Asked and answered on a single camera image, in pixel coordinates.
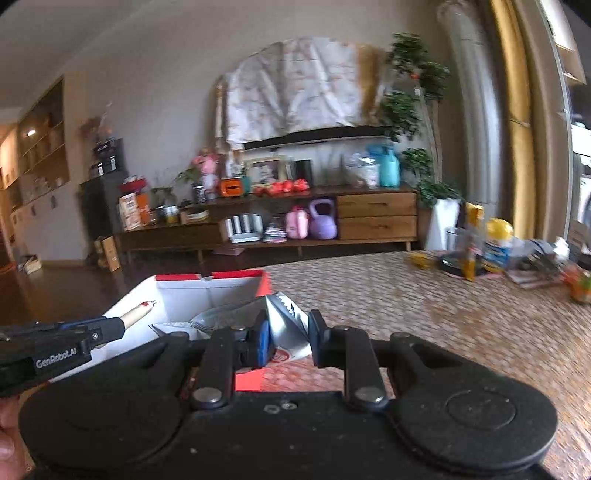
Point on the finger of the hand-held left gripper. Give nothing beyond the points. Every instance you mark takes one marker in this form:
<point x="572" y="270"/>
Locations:
<point x="108" y="328"/>

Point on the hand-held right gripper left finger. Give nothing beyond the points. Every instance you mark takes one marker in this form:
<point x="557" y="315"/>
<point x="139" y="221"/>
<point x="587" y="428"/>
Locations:
<point x="263" y="341"/>

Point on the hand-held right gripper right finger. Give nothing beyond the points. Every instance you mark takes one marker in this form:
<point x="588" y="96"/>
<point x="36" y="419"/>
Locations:
<point x="315" y="341"/>

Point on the silver white snack bag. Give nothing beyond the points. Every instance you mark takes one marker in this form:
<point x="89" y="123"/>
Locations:
<point x="286" y="332"/>

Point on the beige tube with red tip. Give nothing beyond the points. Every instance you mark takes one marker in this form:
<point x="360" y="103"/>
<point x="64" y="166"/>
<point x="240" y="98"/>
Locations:
<point x="138" y="314"/>

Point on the red white cardboard box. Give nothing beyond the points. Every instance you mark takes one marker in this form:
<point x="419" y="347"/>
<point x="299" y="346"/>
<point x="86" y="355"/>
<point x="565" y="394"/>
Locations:
<point x="184" y="300"/>

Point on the person's left hand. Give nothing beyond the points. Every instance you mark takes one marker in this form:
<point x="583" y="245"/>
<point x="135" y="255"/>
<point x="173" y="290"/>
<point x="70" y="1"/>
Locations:
<point x="9" y="438"/>

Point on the brown paper bag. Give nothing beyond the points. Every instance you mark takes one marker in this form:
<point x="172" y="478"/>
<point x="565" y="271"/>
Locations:
<point x="108" y="254"/>

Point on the pink flat box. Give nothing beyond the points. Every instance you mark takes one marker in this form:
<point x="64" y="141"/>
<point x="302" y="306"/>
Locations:
<point x="228" y="251"/>

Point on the stack of small books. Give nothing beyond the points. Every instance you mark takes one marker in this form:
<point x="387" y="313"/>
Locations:
<point x="275" y="233"/>

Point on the white router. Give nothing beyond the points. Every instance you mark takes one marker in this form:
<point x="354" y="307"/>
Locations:
<point x="244" y="230"/>

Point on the purple kettlebell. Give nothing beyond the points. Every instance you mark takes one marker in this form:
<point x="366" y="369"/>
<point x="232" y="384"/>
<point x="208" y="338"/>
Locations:
<point x="323" y="224"/>

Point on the white orange snack box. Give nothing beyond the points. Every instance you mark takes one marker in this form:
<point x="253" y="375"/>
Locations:
<point x="131" y="212"/>

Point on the yellow jar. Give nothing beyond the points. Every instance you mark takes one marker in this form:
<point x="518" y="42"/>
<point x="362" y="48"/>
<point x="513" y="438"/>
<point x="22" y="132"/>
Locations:
<point x="171" y="215"/>

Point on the small yellow packet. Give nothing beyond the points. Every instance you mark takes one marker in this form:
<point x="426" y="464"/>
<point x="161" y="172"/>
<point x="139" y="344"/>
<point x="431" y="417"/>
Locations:
<point x="421" y="261"/>

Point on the black tea bar cabinet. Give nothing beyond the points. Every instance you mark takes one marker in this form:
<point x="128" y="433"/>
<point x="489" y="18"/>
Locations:
<point x="101" y="194"/>

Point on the wooden TV cabinet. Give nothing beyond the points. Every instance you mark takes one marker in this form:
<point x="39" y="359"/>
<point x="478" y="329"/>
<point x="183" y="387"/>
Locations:
<point x="374" y="214"/>

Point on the yellow flat box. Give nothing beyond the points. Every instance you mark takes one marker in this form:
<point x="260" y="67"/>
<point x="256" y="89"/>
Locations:
<point x="195" y="216"/>

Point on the red gift bag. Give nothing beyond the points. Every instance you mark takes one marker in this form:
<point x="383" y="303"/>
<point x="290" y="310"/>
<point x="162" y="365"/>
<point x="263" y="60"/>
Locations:
<point x="134" y="185"/>

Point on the red apple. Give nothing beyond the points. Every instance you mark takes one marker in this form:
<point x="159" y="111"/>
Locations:
<point x="277" y="187"/>
<point x="259" y="190"/>

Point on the round black tray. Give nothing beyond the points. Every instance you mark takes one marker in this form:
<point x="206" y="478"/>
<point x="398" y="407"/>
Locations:
<point x="450" y="271"/>

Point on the red wrapped fruit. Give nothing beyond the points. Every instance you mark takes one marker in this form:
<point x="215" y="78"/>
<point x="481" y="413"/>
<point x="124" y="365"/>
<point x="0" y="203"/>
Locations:
<point x="288" y="185"/>
<point x="301" y="184"/>

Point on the orange radio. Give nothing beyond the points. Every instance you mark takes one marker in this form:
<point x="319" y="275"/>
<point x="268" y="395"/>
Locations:
<point x="233" y="186"/>

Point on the plant in metal pot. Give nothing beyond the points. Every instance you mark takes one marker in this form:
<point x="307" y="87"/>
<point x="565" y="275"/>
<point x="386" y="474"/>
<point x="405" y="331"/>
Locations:
<point x="198" y="193"/>

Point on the black speaker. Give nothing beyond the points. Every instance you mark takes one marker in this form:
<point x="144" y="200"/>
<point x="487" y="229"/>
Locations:
<point x="304" y="173"/>

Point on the glass cup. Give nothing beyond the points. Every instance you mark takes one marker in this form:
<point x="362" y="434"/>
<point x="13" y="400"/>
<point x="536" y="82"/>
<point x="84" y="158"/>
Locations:
<point x="456" y="247"/>

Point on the white planter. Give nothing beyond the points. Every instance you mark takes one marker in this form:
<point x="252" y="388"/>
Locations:
<point x="443" y="224"/>

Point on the clear plastic bag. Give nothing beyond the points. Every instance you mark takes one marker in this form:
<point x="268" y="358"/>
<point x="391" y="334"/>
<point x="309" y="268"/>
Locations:
<point x="362" y="170"/>

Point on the pink plush toy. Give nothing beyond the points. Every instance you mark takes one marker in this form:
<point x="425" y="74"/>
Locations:
<point x="207" y="170"/>

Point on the teal bottle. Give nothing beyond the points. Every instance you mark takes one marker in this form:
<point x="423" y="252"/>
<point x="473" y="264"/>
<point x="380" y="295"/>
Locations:
<point x="388" y="168"/>

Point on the orange juice bottle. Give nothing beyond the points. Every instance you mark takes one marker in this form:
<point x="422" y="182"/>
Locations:
<point x="473" y="221"/>

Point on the dried flowers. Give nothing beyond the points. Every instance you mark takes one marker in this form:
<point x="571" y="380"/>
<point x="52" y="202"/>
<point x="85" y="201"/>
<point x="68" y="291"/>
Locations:
<point x="94" y="124"/>

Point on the television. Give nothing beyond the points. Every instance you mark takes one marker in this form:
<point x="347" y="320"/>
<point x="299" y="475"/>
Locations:
<point x="318" y="136"/>

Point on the yellow-lidded white bottle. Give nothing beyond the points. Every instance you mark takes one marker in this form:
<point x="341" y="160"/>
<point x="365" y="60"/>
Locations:
<point x="497" y="247"/>

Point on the pile of books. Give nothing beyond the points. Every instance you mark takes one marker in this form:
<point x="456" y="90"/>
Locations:
<point x="533" y="267"/>

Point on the tall green plant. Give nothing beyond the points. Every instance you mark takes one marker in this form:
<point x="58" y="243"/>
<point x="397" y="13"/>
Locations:
<point x="411" y="106"/>

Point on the floral cloth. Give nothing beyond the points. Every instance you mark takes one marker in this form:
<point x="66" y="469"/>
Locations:
<point x="300" y="87"/>

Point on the standing air conditioner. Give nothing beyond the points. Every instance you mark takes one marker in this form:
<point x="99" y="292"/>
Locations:
<point x="475" y="92"/>

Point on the yellow curtain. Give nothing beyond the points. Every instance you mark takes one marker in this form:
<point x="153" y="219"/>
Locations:
<point x="515" y="115"/>

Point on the photo frame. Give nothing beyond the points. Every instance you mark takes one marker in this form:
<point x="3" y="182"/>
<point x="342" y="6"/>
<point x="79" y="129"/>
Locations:
<point x="263" y="171"/>

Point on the wooden wall shelf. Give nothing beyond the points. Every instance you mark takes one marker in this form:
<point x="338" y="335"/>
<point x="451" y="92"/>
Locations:
<point x="41" y="152"/>

